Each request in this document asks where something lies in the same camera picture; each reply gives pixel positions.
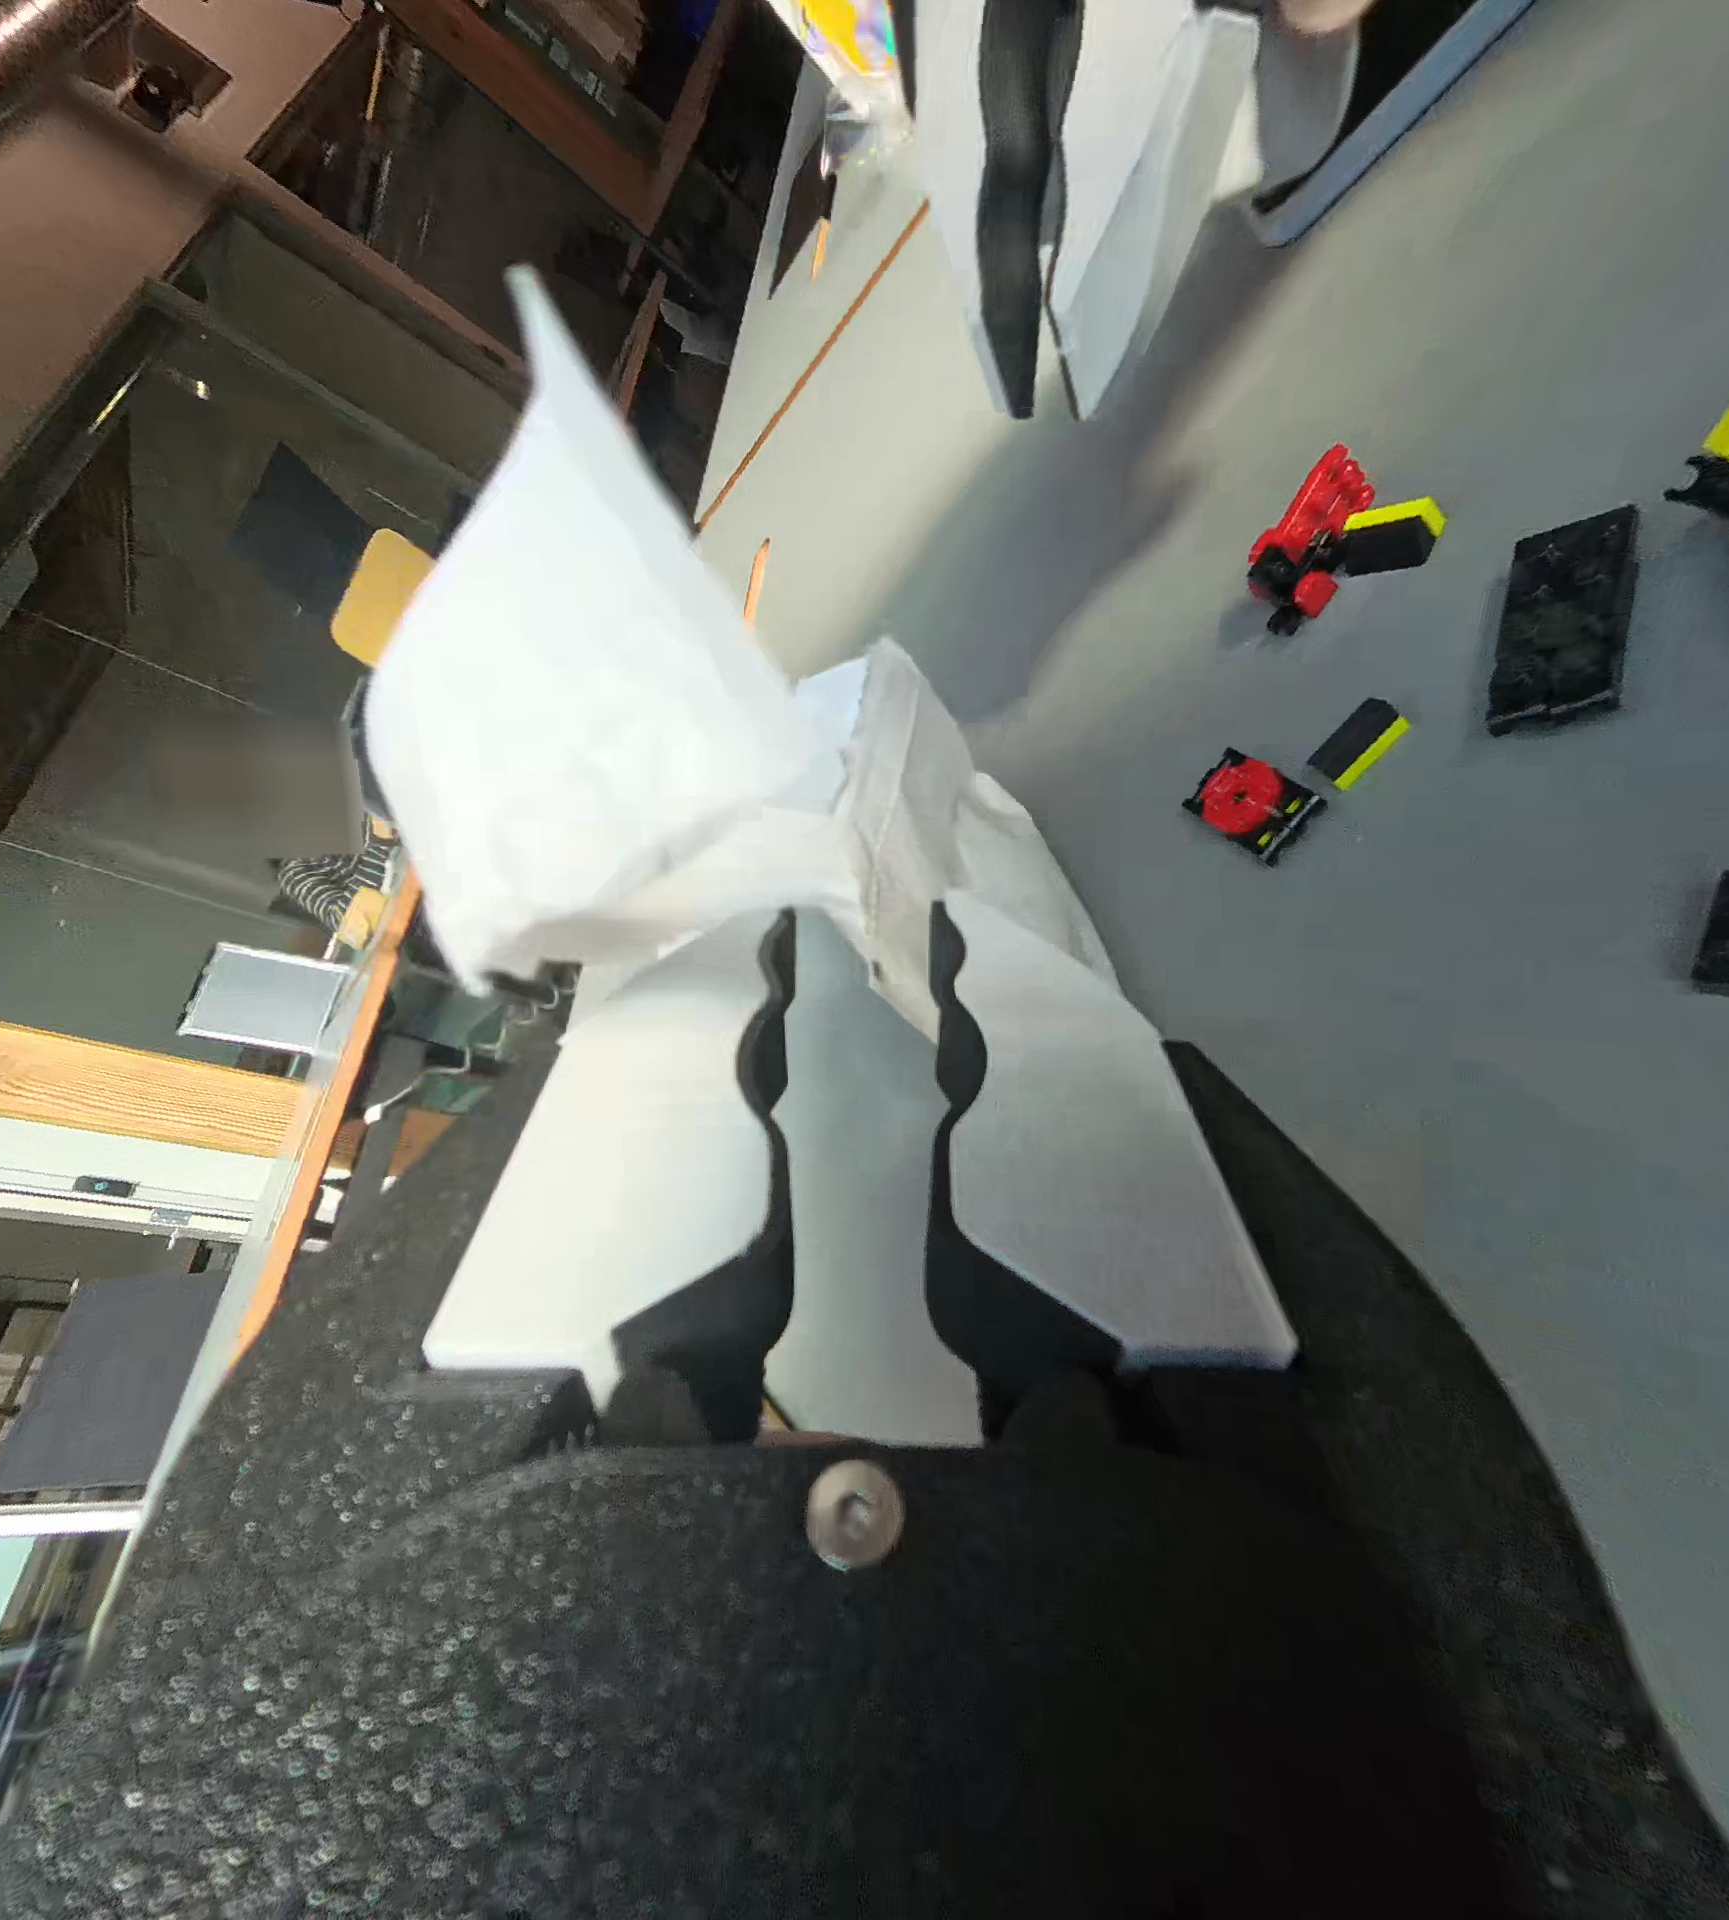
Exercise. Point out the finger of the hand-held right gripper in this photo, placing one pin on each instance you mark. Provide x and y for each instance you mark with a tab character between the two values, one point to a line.
1150	151
1009	181

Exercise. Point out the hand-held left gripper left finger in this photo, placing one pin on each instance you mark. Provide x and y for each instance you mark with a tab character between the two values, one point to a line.
611	1200

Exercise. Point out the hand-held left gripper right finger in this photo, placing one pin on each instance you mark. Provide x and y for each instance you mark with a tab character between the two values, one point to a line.
1119	1200

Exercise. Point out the red lego plates black hinge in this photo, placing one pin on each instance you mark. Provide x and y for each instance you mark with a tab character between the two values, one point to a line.
1316	526

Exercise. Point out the torn printed white paper bag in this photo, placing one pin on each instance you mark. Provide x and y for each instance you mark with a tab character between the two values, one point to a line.
595	721

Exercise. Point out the black lego plate red wheel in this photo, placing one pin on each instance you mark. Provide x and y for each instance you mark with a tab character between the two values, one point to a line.
1246	796

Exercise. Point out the black yellow lego slope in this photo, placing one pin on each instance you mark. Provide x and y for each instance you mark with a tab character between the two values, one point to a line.
1359	742

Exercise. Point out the small yellow white box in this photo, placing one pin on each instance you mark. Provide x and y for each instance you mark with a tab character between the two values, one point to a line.
852	31

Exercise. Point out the open white laptop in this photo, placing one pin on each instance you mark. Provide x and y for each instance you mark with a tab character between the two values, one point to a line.
259	997

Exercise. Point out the striped black white cloth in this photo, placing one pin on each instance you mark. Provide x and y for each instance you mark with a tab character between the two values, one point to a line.
325	886

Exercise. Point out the light wooden beam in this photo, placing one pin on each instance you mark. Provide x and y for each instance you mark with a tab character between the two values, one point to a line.
85	1081

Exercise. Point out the wooden seat chair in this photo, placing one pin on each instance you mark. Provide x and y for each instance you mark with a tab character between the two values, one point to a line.
379	595

